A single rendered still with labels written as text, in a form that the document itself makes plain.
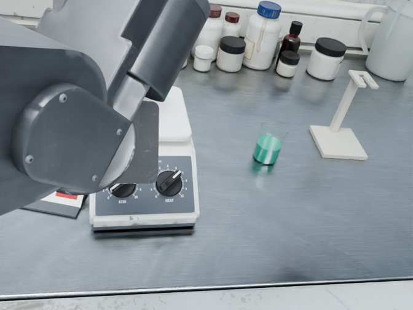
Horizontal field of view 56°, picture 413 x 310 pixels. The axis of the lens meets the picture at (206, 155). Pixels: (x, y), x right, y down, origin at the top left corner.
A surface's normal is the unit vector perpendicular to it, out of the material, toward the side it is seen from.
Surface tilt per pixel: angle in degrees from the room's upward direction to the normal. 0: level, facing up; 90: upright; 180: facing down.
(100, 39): 43
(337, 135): 0
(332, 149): 0
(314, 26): 90
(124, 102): 50
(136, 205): 30
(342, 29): 90
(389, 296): 0
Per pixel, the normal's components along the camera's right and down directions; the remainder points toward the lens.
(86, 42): -0.21, -0.20
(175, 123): 0.16, -0.75
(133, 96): 0.22, 0.02
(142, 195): 0.22, -0.32
